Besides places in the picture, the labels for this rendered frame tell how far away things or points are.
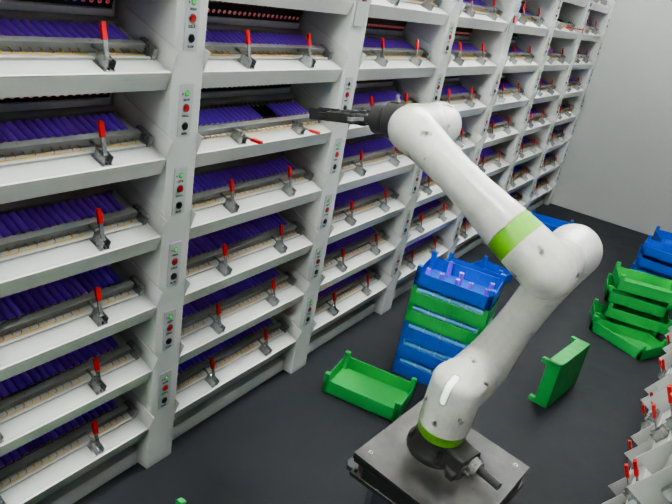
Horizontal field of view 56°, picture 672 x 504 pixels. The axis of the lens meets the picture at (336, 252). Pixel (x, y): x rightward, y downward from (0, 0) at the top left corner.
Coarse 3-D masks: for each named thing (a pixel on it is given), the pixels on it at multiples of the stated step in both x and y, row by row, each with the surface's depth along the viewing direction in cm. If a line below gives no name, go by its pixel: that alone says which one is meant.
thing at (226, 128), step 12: (252, 120) 177; (264, 120) 180; (276, 120) 184; (288, 120) 189; (300, 120) 194; (312, 120) 200; (204, 132) 161; (216, 132) 165; (228, 132) 169; (252, 132) 175
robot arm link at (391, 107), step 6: (396, 96) 156; (390, 102) 156; (396, 102) 155; (402, 102) 155; (384, 108) 155; (390, 108) 154; (396, 108) 153; (384, 114) 154; (390, 114) 153; (384, 120) 154; (384, 126) 155; (384, 132) 156
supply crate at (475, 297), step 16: (432, 256) 251; (416, 272) 236; (432, 272) 250; (464, 272) 249; (480, 272) 246; (432, 288) 235; (448, 288) 232; (464, 288) 229; (480, 288) 244; (496, 288) 243; (480, 304) 229
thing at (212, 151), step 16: (208, 96) 175; (224, 96) 180; (304, 96) 205; (288, 128) 190; (320, 128) 200; (208, 144) 161; (224, 144) 164; (256, 144) 173; (272, 144) 179; (288, 144) 186; (304, 144) 194; (208, 160) 160; (224, 160) 166
